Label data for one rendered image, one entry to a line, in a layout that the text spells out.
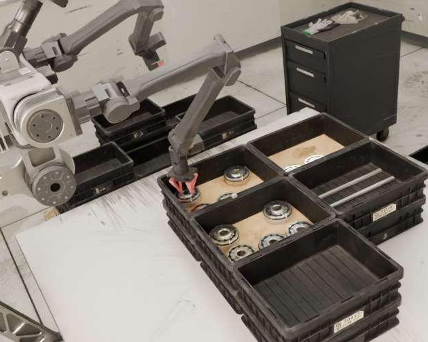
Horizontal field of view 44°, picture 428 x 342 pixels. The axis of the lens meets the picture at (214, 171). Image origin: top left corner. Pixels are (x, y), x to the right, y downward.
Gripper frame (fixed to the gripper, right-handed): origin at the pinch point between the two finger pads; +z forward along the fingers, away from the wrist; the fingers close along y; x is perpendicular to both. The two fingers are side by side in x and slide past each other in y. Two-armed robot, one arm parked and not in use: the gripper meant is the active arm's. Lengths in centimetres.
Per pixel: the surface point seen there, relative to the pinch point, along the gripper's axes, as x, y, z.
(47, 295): 49, 37, 17
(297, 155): -39, -33, 5
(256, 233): 12.2, -32.2, 5.6
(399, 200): -13, -76, 4
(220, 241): 22.3, -23.2, 2.7
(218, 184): -12.0, -7.7, 4.3
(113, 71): -221, 191, 44
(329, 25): -183, -13, -3
